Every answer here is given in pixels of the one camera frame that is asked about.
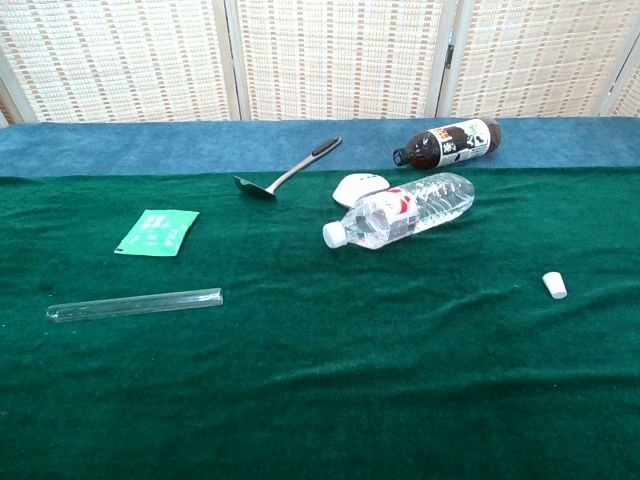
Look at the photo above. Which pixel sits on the white rubber stopper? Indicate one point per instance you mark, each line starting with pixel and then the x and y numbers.
pixel 555 286

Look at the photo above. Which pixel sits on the clear glass test tube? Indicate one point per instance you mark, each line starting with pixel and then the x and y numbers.
pixel 135 302

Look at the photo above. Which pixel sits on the clear plastic water bottle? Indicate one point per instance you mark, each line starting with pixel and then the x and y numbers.
pixel 400 210

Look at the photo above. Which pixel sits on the dark tea bottle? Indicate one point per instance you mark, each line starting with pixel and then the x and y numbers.
pixel 450 142

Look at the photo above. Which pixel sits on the dark green velvet cloth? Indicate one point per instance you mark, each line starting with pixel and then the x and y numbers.
pixel 320 375

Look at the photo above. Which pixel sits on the green sachet packet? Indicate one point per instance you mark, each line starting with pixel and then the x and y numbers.
pixel 157 232

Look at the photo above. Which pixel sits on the woven bamboo screen panel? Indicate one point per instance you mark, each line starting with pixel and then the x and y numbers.
pixel 125 60
pixel 535 60
pixel 631 102
pixel 340 60

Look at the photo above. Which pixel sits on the white computer mouse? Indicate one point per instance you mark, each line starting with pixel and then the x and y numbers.
pixel 355 187

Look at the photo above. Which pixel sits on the blue table cover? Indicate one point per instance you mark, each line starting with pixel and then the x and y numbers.
pixel 150 147

